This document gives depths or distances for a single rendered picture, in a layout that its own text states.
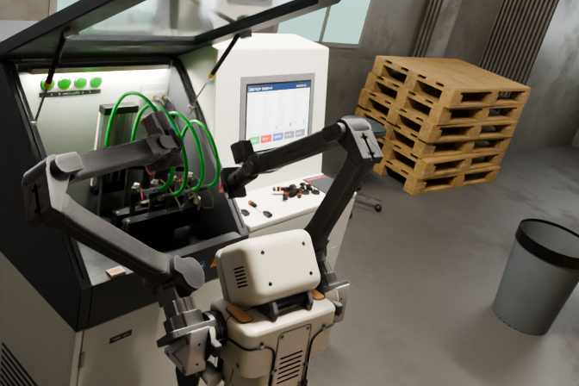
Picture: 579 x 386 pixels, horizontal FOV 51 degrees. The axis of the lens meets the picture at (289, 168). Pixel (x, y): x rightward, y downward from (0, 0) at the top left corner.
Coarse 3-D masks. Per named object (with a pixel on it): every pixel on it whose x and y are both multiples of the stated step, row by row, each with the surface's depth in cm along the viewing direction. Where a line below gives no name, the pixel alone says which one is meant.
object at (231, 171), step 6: (222, 168) 191; (228, 168) 192; (234, 168) 193; (228, 174) 191; (234, 174) 186; (228, 180) 189; (234, 180) 186; (228, 186) 189; (234, 186) 188; (240, 186) 187; (228, 192) 188; (234, 192) 190; (240, 192) 191; (228, 198) 189
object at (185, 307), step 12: (180, 300) 134; (192, 300) 136; (168, 312) 134; (180, 312) 133; (192, 312) 133; (168, 324) 133; (180, 324) 132; (192, 324) 132; (204, 324) 133; (216, 324) 135; (168, 336) 129; (180, 336) 129
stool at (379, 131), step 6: (366, 120) 488; (372, 120) 492; (372, 126) 477; (378, 126) 480; (378, 132) 466; (384, 132) 475; (378, 138) 470; (360, 186) 527; (366, 198) 497; (372, 198) 497; (378, 204) 498; (378, 210) 498
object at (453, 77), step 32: (384, 64) 564; (416, 64) 576; (448, 64) 616; (384, 96) 573; (416, 96) 539; (448, 96) 517; (480, 96) 561; (512, 96) 602; (416, 128) 562; (448, 128) 587; (480, 128) 572; (512, 128) 609; (384, 160) 570; (416, 160) 545; (448, 160) 559; (480, 160) 624; (416, 192) 551
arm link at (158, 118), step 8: (160, 112) 162; (144, 120) 161; (152, 120) 160; (160, 120) 162; (168, 120) 164; (152, 128) 160; (160, 128) 159; (168, 128) 162; (160, 136) 155; (168, 136) 158; (160, 144) 154; (168, 144) 156
